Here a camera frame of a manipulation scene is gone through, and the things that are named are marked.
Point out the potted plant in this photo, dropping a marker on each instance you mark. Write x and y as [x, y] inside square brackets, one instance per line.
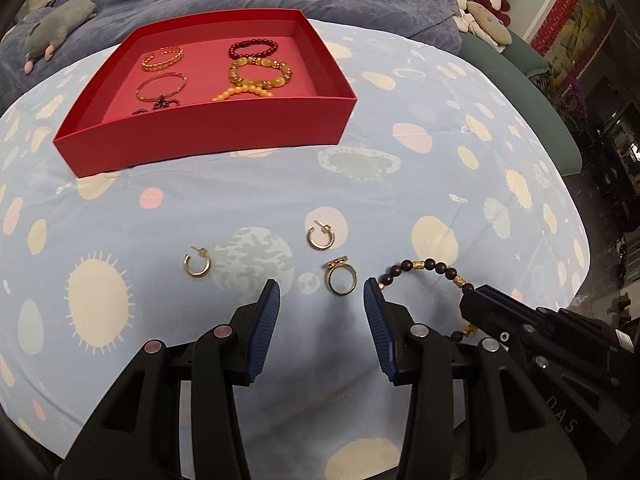
[565, 95]

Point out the cream plush toy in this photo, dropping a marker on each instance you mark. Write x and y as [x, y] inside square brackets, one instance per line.
[462, 17]

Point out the gold hoop earring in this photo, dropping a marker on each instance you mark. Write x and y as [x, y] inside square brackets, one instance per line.
[197, 275]
[320, 247]

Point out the yellow wall poster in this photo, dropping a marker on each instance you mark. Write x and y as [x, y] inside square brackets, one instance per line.
[590, 25]

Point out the red cardboard box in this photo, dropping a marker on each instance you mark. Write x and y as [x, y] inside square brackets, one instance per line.
[200, 130]

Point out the beige round plush cushion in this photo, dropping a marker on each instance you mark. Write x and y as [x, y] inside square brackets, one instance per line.
[487, 22]

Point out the red wall hanging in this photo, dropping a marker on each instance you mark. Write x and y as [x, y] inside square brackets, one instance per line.
[560, 15]

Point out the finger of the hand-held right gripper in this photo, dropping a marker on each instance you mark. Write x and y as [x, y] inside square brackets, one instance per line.
[520, 302]
[485, 312]

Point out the grey plush mouse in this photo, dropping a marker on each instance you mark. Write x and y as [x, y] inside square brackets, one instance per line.
[55, 30]

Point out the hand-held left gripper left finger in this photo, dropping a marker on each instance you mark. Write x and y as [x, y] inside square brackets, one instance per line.
[262, 330]

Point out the green sofa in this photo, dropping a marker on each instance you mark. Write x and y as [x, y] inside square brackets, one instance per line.
[525, 60]

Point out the planet print bed sheet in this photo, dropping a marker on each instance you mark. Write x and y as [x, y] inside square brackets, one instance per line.
[400, 185]

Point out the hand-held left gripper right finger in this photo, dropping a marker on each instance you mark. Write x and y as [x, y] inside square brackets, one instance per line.
[377, 330]

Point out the thin gold bangle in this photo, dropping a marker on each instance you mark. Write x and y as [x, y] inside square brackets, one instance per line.
[160, 76]

